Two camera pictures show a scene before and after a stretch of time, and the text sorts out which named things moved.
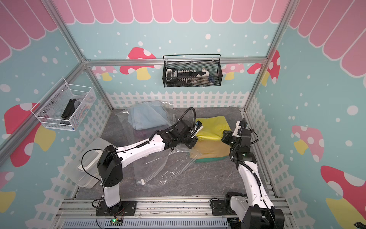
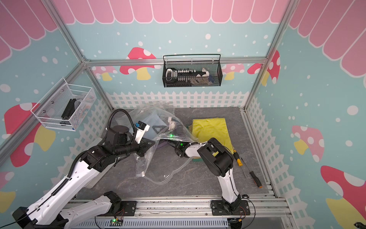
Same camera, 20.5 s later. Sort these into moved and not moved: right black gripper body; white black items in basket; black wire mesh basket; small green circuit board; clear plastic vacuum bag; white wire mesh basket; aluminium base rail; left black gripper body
Moved: left black gripper body; clear plastic vacuum bag; right black gripper body
Not moved: white black items in basket; black wire mesh basket; aluminium base rail; small green circuit board; white wire mesh basket
